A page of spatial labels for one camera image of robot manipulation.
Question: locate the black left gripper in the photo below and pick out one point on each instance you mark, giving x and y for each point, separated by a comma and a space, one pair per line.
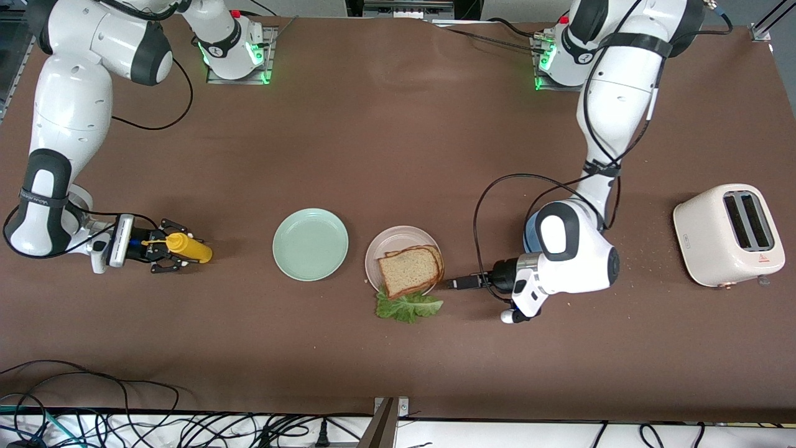
501, 275

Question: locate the yellow squeeze bottle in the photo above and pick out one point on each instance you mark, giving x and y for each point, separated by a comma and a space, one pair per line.
196, 249

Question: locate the beige plate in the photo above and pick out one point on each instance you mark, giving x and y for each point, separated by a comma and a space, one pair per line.
379, 246

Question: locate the white toaster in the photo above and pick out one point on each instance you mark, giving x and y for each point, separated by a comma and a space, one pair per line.
703, 242

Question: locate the blue plate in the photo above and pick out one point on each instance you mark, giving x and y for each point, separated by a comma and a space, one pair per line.
530, 233

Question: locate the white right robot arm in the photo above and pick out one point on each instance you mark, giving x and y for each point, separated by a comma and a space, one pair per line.
74, 93

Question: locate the grey metal rail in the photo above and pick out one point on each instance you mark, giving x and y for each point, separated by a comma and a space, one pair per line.
407, 11

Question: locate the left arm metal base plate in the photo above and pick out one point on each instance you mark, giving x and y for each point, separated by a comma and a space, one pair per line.
544, 89

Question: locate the aluminium frame post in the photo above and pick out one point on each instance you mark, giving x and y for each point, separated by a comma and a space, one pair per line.
5, 99
768, 25

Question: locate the mint green plate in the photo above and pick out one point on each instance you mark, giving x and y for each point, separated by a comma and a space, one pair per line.
311, 244

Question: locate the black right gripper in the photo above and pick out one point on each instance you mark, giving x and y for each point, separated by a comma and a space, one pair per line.
137, 247

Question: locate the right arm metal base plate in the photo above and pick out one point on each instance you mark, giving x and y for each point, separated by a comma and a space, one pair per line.
272, 68

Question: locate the green lettuce leaf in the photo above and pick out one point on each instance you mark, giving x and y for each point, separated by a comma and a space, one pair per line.
407, 308

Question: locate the black power plug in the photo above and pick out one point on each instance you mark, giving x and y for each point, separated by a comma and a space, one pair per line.
322, 437

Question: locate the aluminium post with bracket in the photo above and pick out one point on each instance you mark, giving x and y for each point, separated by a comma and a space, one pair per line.
380, 429

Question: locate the brown bread slice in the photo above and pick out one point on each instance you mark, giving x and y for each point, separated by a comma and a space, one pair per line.
407, 272
439, 261

